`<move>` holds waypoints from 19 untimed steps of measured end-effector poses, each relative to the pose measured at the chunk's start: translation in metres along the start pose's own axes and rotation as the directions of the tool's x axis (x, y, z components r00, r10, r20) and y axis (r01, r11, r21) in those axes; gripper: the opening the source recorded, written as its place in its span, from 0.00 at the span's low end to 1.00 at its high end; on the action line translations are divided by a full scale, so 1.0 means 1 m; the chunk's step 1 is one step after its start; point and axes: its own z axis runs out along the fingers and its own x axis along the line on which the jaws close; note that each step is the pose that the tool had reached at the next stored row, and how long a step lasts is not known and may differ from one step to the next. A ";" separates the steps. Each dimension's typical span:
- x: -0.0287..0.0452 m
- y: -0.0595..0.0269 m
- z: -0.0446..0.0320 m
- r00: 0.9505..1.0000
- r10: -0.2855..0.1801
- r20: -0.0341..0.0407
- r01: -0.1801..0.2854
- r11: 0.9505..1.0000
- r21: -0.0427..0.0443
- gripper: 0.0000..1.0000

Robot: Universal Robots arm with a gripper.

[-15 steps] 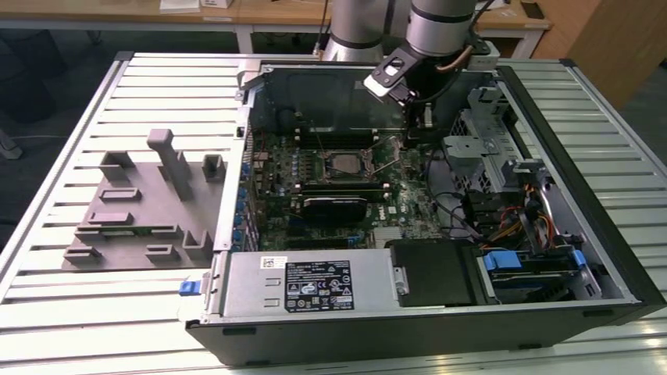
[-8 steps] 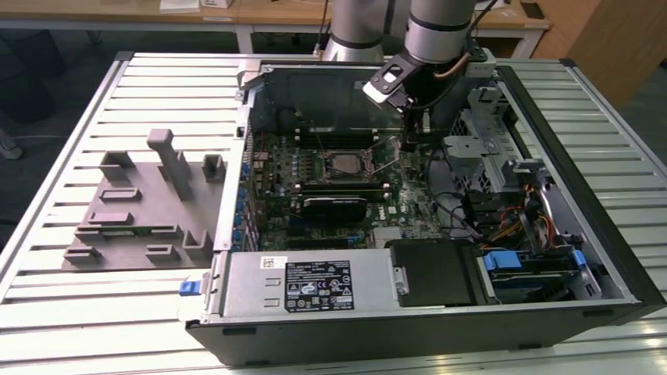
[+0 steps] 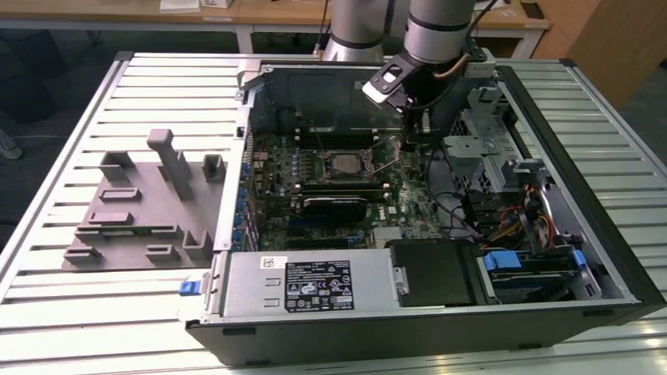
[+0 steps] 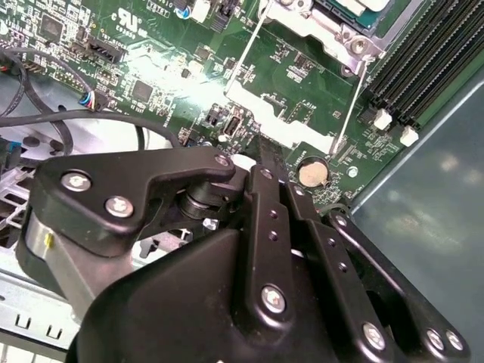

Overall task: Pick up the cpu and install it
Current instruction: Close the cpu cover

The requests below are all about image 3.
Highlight black graphics card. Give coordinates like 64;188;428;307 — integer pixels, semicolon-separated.
299;196;369;227

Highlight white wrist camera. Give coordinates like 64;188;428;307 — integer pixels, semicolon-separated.
361;57;418;107

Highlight yellow wire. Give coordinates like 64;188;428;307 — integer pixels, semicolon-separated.
487;222;522;243

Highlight black open PC case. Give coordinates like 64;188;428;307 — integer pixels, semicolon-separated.
184;58;667;367

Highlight black plastic shroud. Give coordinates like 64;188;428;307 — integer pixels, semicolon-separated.
388;237;488;309

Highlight orange wire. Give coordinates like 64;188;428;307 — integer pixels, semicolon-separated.
536;209;558;251

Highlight metal socket cover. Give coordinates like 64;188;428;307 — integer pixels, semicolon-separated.
363;134;408;176

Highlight blue disk carrier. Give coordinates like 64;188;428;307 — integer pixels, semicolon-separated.
482;251;588;274

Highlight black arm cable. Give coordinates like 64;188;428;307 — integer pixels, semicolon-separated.
466;0;502;52

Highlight grey power supply unit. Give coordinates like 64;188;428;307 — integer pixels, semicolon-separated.
216;249;398;320

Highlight grey metal drive cage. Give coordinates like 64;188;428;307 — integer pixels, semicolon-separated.
440;87;527;196

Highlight green motherboard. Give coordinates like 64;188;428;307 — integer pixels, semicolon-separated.
243;130;452;252

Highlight CPU socket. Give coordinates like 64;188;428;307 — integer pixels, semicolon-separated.
321;149;379;183

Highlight grey parts rack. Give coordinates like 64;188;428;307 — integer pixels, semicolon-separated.
60;128;228;271

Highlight silver CPU green substrate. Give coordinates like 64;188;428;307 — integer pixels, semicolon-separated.
331;154;369;175

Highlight black expansion slot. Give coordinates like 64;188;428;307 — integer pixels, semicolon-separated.
284;237;351;251

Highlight silver metal bracket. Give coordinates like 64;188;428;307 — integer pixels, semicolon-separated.
392;266;412;296

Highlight blue case latch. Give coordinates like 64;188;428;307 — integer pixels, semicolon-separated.
177;275;203;296

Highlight brown braided cable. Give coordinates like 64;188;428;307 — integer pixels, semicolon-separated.
435;54;470;82

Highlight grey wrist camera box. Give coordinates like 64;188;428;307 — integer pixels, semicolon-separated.
464;48;498;78

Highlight wooden desk white frame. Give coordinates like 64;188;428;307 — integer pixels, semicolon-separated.
252;0;554;59
0;0;256;54

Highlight white stand foot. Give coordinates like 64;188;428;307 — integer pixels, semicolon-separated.
0;128;23;159

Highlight wooden cabinet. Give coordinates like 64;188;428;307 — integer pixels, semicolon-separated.
534;0;667;109

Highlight green RAM stick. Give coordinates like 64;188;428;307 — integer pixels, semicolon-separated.
99;228;157;238

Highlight thin wire locking lever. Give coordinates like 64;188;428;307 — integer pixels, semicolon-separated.
373;154;407;176
305;121;329;154

